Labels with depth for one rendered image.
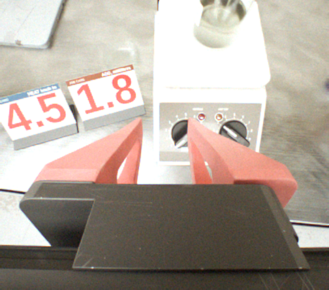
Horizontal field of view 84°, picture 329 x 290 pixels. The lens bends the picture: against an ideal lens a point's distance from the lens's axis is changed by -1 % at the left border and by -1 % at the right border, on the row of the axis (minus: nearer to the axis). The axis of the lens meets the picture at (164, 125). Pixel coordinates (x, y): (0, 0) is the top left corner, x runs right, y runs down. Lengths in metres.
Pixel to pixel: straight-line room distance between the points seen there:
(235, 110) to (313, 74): 0.19
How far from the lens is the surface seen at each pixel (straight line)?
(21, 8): 0.44
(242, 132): 0.23
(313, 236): 0.33
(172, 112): 0.21
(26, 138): 0.32
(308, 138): 0.34
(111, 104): 0.28
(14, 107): 0.31
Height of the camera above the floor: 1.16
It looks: 74 degrees down
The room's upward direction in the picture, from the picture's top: 3 degrees clockwise
